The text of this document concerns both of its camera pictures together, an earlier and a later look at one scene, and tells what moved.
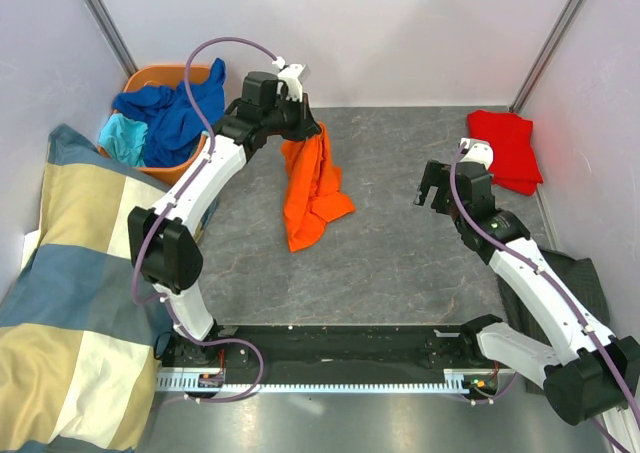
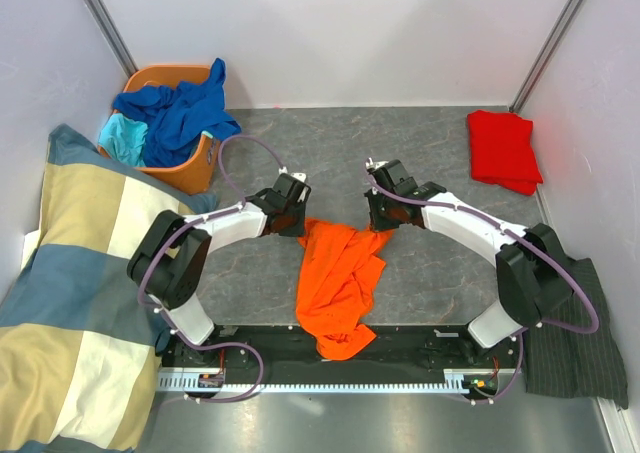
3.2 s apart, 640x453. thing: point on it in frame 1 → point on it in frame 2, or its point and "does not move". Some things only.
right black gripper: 435,174 → 378,224
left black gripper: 307,126 → 297,230
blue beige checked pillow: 78,345 does not move
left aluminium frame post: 105,22 does not move
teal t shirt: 124,139 does not move
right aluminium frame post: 578,0 does not move
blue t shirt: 174,129 does not move
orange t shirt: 313,190 → 338,270
